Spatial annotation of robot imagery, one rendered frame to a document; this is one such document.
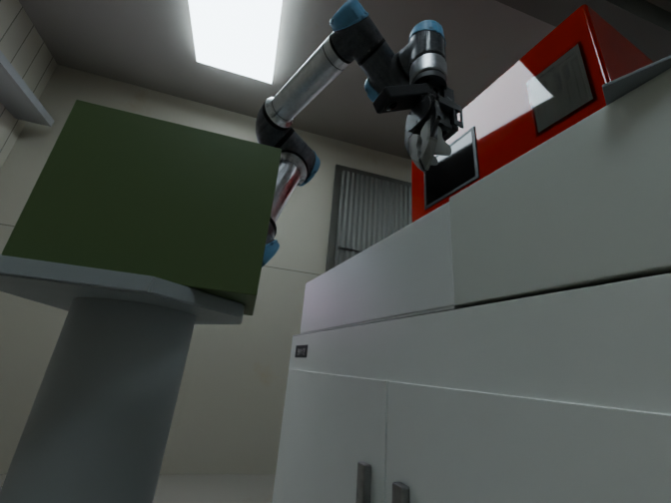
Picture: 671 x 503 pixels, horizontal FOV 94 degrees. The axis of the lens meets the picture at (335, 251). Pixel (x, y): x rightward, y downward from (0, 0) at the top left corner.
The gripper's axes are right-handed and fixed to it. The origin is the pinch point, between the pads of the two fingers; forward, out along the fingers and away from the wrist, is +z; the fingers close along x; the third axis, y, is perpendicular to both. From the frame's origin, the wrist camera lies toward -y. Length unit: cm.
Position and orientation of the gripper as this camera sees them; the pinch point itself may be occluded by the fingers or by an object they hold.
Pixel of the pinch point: (421, 163)
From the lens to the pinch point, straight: 60.6
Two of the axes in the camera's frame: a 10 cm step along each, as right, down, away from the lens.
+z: -0.8, 9.3, -3.5
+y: 9.0, 2.2, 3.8
